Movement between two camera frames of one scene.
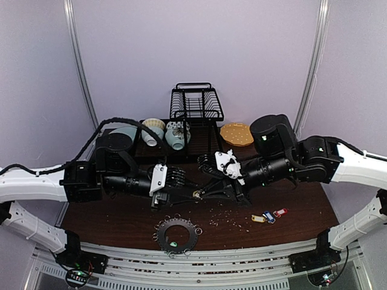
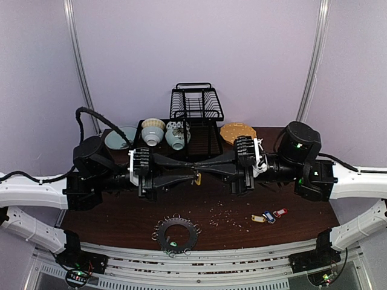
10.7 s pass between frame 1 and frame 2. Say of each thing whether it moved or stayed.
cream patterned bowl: stayed
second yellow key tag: stayed
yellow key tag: moved
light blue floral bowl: stayed
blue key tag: stayed
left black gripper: moved
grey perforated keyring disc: stayed
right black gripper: moved
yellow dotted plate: stayed
